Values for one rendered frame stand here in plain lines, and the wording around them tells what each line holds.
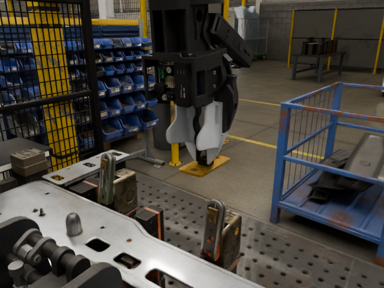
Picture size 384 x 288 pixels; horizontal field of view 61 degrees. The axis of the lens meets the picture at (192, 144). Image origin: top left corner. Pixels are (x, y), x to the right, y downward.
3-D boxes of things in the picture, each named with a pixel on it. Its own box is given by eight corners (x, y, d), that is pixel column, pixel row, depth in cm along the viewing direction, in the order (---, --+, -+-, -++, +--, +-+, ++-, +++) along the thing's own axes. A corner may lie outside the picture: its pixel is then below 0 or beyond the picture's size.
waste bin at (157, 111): (197, 144, 422) (197, 88, 397) (171, 155, 385) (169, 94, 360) (168, 136, 452) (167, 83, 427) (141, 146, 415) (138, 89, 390)
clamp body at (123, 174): (151, 269, 105) (146, 170, 93) (124, 292, 96) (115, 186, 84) (131, 258, 110) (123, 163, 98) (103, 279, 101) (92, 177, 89)
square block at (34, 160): (62, 246, 116) (46, 151, 103) (40, 258, 109) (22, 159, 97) (48, 238, 120) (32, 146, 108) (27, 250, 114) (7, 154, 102)
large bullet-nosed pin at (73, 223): (86, 236, 74) (82, 211, 72) (74, 244, 71) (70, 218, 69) (76, 232, 76) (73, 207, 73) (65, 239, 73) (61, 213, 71)
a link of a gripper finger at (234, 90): (201, 131, 43) (195, 63, 40) (208, 127, 44) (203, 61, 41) (233, 135, 40) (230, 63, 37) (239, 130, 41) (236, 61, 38)
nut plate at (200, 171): (201, 178, 42) (201, 169, 41) (177, 171, 44) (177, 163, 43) (231, 159, 48) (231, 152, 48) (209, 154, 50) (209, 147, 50)
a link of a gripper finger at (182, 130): (159, 168, 44) (156, 101, 40) (184, 151, 48) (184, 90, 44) (178, 175, 42) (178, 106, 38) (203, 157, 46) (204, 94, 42)
